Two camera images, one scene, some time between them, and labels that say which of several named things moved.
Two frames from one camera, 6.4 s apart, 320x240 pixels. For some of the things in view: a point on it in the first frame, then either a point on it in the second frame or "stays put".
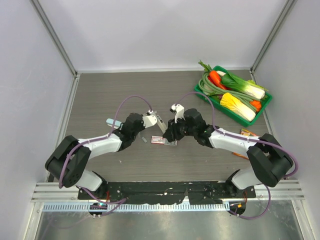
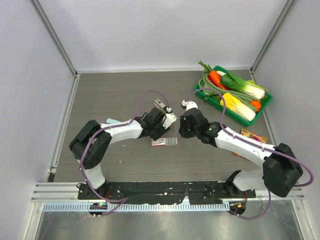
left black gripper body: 142,127 → 158,130
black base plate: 169,192 stays put
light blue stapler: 117,124 stays put
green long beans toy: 210,89 stays put
